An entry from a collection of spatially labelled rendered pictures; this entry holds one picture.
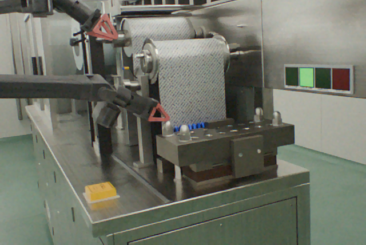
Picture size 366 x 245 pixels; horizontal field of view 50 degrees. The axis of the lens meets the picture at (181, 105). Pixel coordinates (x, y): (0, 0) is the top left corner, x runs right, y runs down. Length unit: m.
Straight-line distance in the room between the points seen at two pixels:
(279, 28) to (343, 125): 3.14
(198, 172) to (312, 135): 3.60
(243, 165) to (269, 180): 0.08
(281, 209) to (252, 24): 0.59
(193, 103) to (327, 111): 3.24
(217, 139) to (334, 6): 0.46
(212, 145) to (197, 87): 0.25
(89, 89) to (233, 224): 0.54
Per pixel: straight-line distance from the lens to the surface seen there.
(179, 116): 1.25
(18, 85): 1.05
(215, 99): 1.31
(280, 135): 1.23
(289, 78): 1.19
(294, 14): 1.17
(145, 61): 1.24
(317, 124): 4.55
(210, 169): 1.12
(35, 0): 1.17
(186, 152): 1.06
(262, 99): 1.59
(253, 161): 1.16
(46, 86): 1.07
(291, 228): 1.27
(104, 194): 1.08
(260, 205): 1.16
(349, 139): 4.28
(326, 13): 1.08
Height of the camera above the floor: 1.29
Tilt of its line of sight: 8 degrees down
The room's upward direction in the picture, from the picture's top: 4 degrees counter-clockwise
